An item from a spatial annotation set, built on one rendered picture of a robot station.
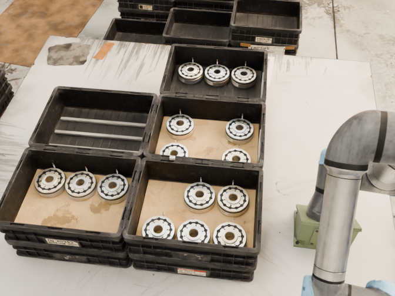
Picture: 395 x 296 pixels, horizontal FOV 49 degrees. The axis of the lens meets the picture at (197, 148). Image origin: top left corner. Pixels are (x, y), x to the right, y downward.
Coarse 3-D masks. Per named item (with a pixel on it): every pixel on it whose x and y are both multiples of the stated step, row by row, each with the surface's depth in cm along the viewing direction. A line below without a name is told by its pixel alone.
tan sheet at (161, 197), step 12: (156, 192) 146; (168, 192) 146; (180, 192) 146; (216, 192) 145; (252, 192) 145; (144, 204) 143; (156, 204) 143; (168, 204) 143; (180, 204) 143; (216, 204) 142; (252, 204) 142; (144, 216) 140; (168, 216) 140; (180, 216) 140; (192, 216) 140; (204, 216) 140; (216, 216) 140; (228, 216) 140; (240, 216) 140; (252, 216) 139; (252, 228) 137; (252, 240) 134
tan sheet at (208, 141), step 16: (208, 128) 164; (224, 128) 163; (256, 128) 163; (160, 144) 159; (192, 144) 159; (208, 144) 159; (224, 144) 158; (240, 144) 158; (256, 144) 158; (256, 160) 154
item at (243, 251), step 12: (228, 168) 140; (240, 168) 139; (252, 168) 139; (132, 204) 131; (132, 240) 124; (144, 240) 124; (156, 240) 124; (168, 240) 124; (180, 240) 124; (216, 252) 124; (228, 252) 123; (240, 252) 122; (252, 252) 121
